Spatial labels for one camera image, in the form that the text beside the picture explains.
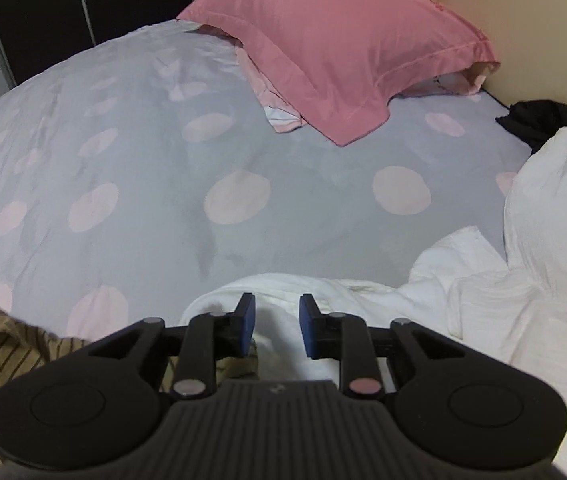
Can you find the white garment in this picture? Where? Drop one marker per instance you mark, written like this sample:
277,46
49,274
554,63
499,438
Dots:
510,304

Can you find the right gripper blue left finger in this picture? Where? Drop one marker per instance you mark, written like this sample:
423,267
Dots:
212,337

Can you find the light pink lower pillow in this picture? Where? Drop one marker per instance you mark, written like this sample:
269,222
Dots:
283,117

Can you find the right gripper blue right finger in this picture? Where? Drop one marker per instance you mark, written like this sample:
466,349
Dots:
344,338

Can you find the black garment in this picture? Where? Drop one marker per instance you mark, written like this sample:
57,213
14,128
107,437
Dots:
534,122

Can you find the grey pink-dotted bed sheet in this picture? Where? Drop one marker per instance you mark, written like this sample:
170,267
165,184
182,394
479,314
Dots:
139,175

